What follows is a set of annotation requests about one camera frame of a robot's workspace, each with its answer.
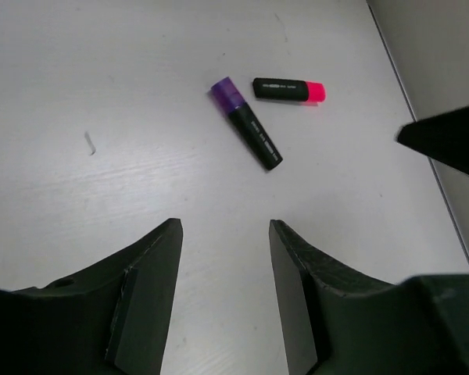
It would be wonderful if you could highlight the pink highlighter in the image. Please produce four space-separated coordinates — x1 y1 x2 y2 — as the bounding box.
252 77 327 103

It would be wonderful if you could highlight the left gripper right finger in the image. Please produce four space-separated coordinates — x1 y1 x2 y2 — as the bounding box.
269 220 469 374

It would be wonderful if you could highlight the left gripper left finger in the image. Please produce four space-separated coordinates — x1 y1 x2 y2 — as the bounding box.
0 219 182 374

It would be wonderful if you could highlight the purple highlighter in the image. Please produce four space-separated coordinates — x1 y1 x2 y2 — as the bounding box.
210 77 283 171

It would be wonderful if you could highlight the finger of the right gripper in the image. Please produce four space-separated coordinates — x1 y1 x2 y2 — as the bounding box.
396 106 469 176

